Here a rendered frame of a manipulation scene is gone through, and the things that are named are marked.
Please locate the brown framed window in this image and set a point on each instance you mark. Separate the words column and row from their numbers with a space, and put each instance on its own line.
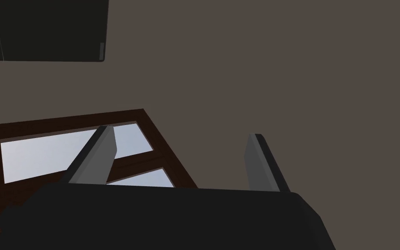
column 43, row 152

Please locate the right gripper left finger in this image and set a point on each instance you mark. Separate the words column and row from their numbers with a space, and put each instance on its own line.
column 96, row 163

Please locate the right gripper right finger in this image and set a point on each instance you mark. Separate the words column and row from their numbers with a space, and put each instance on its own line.
column 260, row 170

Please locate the black wall cabinet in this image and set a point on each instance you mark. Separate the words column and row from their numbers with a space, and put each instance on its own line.
column 40, row 29

